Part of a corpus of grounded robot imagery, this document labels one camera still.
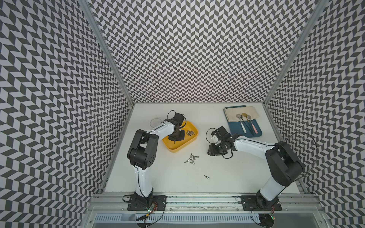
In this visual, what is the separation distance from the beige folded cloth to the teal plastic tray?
2 centimetres

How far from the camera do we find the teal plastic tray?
1.03 m

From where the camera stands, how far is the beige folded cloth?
109cm

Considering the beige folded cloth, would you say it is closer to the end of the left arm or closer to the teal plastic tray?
the teal plastic tray
